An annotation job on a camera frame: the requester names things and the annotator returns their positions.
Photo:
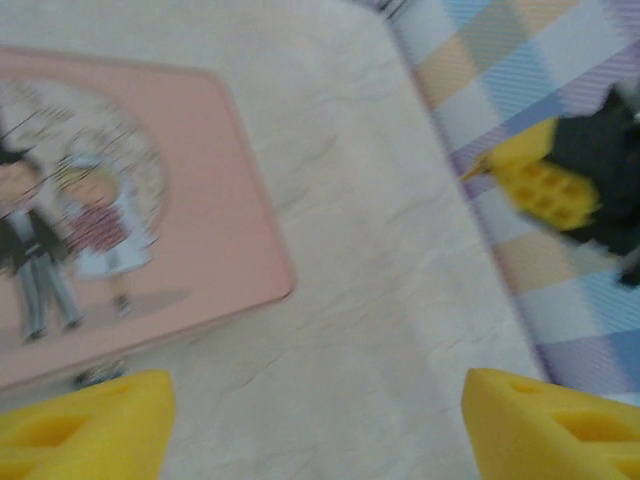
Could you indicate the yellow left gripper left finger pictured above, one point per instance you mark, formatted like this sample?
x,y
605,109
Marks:
x,y
85,435

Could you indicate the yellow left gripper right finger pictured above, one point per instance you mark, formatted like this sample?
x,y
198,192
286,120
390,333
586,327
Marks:
x,y
550,440

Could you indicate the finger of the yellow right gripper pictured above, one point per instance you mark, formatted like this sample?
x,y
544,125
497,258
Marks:
x,y
545,190

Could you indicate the pink tin box with couple print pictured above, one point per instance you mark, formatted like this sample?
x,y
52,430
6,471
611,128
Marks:
x,y
200,200

